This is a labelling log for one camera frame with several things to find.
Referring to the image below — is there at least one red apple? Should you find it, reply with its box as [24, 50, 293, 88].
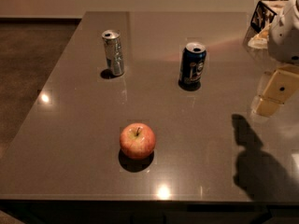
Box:
[120, 123, 156, 160]

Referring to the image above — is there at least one black wire basket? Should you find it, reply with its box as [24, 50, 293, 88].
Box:
[250, 0, 287, 33]

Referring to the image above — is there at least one blue pepsi can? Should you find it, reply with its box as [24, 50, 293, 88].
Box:
[178, 42, 206, 91]

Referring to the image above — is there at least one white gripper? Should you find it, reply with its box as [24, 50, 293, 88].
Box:
[254, 0, 299, 117]

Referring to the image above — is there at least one silver energy drink can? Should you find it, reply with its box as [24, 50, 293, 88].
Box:
[102, 30, 124, 77]

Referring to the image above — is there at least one pale snack bag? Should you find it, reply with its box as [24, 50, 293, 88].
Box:
[248, 24, 271, 49]

